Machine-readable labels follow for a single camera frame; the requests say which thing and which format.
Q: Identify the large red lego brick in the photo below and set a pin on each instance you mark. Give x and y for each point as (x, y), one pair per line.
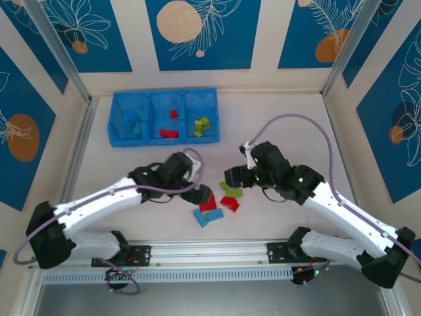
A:
(208, 205)

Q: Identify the small light green lego brick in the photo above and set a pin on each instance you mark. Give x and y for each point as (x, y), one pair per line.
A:
(198, 133)
(224, 185)

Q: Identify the dark green lego brick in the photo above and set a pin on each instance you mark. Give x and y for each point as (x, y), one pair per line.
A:
(206, 123)

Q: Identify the small red lego brick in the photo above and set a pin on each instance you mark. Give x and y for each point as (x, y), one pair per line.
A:
(173, 114)

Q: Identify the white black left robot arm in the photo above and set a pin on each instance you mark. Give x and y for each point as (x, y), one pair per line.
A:
(98, 200)

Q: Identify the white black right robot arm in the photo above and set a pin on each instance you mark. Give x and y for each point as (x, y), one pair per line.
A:
(345, 214)

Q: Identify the black mounting plate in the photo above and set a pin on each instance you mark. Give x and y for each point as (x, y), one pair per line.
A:
(141, 255)
(276, 253)

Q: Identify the small electronics board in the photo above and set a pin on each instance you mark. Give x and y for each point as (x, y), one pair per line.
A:
(304, 278)
(113, 274)

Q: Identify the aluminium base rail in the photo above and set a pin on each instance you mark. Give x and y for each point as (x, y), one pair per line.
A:
(213, 251)

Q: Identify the aluminium side rail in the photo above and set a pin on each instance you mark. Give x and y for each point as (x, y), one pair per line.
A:
(82, 138)
(340, 145)

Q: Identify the aluminium frame post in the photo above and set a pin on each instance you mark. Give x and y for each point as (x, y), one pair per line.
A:
(391, 303)
(350, 42)
(56, 42)
(24, 296)

